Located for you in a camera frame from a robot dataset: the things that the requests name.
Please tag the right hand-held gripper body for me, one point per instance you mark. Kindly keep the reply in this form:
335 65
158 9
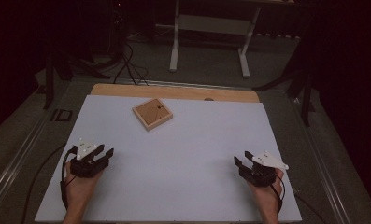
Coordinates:
261 177

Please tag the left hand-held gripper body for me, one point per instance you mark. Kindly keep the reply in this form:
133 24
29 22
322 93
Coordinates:
86 168

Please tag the square wooden puzzle tray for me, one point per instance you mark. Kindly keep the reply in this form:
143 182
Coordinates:
166 119

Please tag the person's right hand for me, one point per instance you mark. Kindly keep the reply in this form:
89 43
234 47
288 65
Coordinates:
268 199

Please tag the person's left hand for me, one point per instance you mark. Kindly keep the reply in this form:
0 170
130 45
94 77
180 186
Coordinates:
78 193

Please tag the black floor socket plate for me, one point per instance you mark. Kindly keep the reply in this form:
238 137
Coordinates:
61 115

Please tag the black metal stand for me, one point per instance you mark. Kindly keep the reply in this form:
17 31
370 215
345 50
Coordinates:
49 81
306 93

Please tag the metal floor rail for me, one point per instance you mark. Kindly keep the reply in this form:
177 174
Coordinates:
189 84
15 165
325 168

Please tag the white metal desk frame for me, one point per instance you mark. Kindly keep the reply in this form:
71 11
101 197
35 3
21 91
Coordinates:
211 25

